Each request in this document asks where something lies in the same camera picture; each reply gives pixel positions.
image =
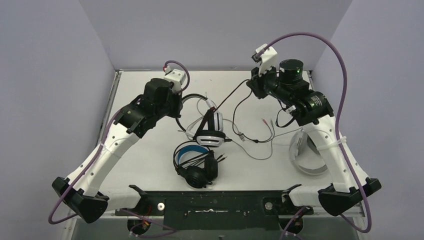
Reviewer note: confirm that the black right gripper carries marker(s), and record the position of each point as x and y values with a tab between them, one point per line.
256	81

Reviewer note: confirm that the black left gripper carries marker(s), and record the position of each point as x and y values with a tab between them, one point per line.
175	104

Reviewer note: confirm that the white and black headphones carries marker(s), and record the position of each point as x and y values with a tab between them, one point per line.
210	132

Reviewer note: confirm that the black headphones with blue band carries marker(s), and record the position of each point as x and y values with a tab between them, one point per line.
197	164

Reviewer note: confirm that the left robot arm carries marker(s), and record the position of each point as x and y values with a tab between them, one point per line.
80	190

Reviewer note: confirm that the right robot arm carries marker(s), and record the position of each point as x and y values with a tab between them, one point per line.
314	114

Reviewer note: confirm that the grey white headphones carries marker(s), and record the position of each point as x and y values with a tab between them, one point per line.
304	156

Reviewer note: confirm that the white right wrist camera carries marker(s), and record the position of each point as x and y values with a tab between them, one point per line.
266	57

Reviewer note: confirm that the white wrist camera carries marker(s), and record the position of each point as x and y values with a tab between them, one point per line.
266	57
175	76

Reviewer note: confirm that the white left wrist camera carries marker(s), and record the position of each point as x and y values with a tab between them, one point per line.
175	76

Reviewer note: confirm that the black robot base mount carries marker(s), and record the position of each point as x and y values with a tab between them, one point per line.
217	210

